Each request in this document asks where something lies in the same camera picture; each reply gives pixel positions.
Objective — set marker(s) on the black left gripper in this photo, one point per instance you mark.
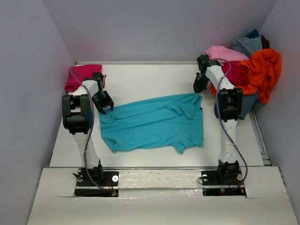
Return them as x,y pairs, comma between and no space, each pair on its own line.
108,101

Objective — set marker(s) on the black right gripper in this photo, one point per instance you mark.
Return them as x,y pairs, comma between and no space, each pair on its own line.
198,86

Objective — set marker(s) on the turquoise t-shirt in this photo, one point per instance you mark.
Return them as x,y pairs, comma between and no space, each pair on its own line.
175,120

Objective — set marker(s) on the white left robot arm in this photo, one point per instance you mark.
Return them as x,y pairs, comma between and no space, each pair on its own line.
78,116

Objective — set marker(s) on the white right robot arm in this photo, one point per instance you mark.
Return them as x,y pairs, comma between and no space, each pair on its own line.
228,108

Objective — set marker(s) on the pink t-shirt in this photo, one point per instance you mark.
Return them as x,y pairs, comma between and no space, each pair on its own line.
221,52

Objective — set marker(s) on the magenta t-shirt in pile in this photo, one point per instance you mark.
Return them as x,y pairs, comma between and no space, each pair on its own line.
234,74

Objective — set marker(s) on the folded magenta t-shirt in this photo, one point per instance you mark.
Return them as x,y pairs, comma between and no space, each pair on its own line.
78,76

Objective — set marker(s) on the slate blue t-shirt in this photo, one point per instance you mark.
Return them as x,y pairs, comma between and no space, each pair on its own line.
247,104

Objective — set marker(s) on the orange t-shirt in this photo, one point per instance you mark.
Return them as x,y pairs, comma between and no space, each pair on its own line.
260,73

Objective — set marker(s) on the grey-blue t-shirt at back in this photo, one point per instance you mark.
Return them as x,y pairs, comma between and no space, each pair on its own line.
246,45

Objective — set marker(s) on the dark blue t-shirt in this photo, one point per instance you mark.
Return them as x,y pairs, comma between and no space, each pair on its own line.
253,34

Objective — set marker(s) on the maroon t-shirt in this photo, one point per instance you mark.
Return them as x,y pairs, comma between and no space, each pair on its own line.
265,43

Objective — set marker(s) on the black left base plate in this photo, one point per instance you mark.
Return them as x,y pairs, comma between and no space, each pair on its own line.
107,187

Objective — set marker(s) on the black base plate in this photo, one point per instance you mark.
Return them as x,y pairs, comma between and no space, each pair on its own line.
214,186
107,187

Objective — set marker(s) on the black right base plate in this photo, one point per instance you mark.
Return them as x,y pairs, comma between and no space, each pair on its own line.
214,186

